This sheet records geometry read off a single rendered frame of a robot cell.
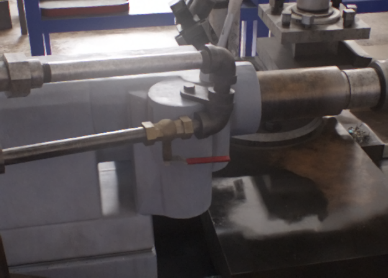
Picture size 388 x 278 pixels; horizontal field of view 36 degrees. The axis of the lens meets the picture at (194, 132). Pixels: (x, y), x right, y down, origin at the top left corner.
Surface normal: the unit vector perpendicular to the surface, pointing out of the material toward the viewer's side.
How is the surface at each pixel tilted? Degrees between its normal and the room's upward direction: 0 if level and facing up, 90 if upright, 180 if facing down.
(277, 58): 0
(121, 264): 90
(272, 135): 50
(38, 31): 90
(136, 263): 90
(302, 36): 90
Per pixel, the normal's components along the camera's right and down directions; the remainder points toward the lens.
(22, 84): 0.47, 0.58
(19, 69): 0.47, -0.15
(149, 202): -0.16, 0.45
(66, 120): 0.19, 0.35
